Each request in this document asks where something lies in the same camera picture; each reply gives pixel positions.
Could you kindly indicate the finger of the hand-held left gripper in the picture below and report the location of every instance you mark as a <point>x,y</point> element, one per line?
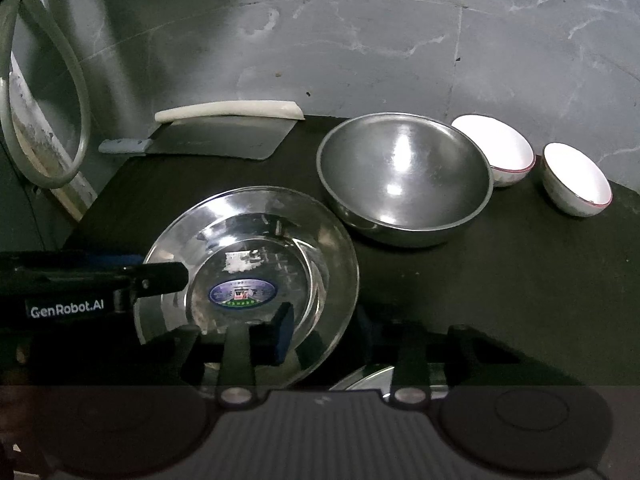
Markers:
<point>112,259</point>
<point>162,277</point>

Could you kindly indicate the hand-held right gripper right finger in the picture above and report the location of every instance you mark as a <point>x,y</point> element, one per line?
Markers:
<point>413,355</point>

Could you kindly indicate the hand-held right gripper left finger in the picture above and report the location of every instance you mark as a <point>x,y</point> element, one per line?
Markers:
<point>283,332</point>

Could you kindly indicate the large steel bowl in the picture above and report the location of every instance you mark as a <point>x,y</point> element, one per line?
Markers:
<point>405,180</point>

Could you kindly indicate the white bowl with red rim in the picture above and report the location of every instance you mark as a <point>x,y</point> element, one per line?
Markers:
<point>577,175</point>
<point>495,142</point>

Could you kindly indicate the white rolling pin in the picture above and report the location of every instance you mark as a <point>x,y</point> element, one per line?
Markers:
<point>230,109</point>

